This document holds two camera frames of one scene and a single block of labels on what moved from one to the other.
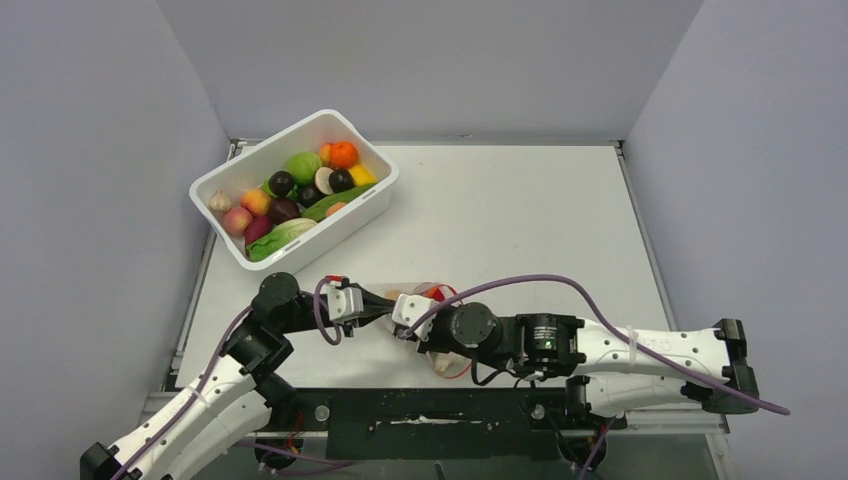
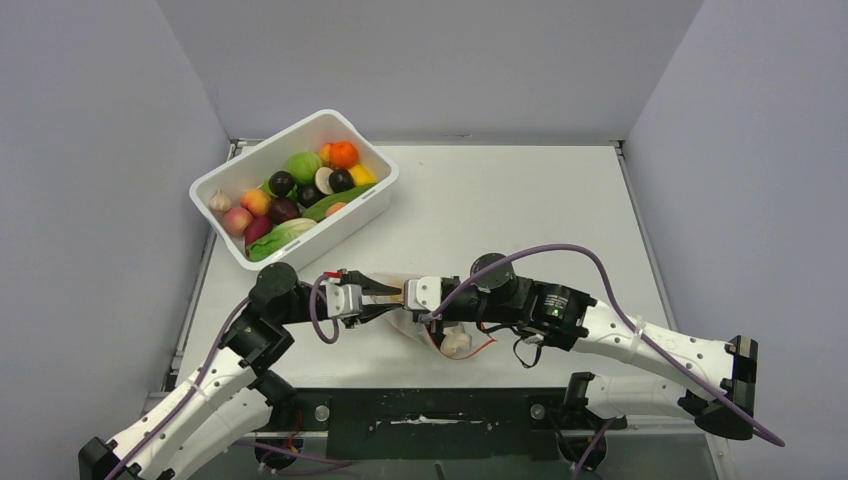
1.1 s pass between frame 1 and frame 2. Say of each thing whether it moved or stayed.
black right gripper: moved
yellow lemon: stayed
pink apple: stayed
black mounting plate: stayed
